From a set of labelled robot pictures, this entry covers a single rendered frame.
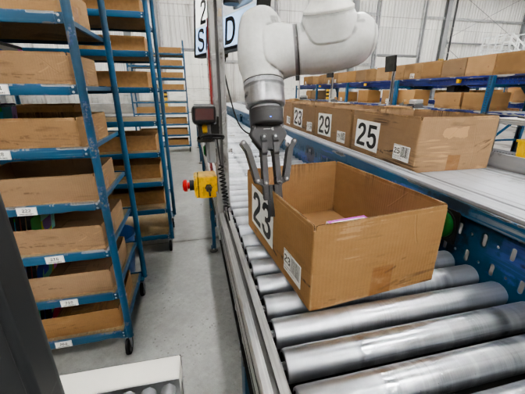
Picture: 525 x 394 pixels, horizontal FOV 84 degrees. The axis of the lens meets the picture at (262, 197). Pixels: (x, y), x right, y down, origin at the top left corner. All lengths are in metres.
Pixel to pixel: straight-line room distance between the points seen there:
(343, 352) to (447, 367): 0.15
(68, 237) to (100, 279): 0.22
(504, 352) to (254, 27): 0.71
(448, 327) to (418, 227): 0.17
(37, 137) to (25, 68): 0.21
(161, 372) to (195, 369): 0.99
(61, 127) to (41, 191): 0.25
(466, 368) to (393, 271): 0.18
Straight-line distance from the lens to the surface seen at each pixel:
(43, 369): 0.34
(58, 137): 1.22
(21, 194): 1.33
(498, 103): 6.64
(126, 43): 2.19
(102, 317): 1.54
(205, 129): 0.84
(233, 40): 1.06
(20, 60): 1.25
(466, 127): 1.13
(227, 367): 1.47
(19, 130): 1.27
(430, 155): 1.06
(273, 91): 0.65
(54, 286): 1.47
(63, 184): 1.27
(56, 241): 1.37
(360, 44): 0.68
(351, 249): 0.54
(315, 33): 0.66
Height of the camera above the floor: 1.12
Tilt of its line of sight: 20 degrees down
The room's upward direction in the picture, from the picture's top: straight up
